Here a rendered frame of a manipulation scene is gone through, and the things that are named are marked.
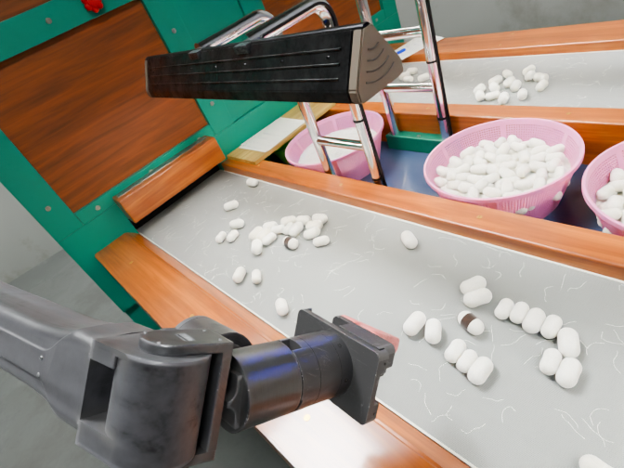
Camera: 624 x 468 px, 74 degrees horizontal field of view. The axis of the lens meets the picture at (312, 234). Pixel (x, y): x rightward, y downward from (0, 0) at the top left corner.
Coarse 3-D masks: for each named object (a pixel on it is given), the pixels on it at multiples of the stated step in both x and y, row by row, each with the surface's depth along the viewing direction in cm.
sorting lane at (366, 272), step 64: (256, 192) 105; (192, 256) 93; (256, 256) 84; (320, 256) 77; (384, 256) 71; (448, 256) 65; (512, 256) 61; (384, 320) 60; (448, 320) 56; (576, 320) 50; (384, 384) 53; (448, 384) 50; (512, 384) 47; (576, 384) 45; (448, 448) 44; (512, 448) 42; (576, 448) 40
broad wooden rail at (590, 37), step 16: (496, 32) 123; (512, 32) 119; (528, 32) 115; (544, 32) 111; (560, 32) 107; (576, 32) 104; (592, 32) 101; (608, 32) 98; (448, 48) 127; (464, 48) 123; (480, 48) 118; (496, 48) 115; (512, 48) 111; (528, 48) 108; (544, 48) 106; (560, 48) 103; (576, 48) 101; (592, 48) 98; (608, 48) 96
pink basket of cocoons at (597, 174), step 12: (600, 156) 66; (588, 168) 65; (600, 168) 66; (612, 168) 67; (588, 180) 64; (600, 180) 67; (588, 192) 63; (588, 204) 60; (600, 216) 58; (612, 228) 58
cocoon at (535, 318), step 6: (528, 312) 51; (534, 312) 51; (540, 312) 50; (528, 318) 50; (534, 318) 50; (540, 318) 50; (522, 324) 51; (528, 324) 50; (534, 324) 50; (540, 324) 50; (528, 330) 50; (534, 330) 50
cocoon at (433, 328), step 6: (432, 318) 55; (426, 324) 55; (432, 324) 54; (438, 324) 55; (426, 330) 54; (432, 330) 54; (438, 330) 54; (426, 336) 54; (432, 336) 53; (438, 336) 53; (432, 342) 53; (438, 342) 54
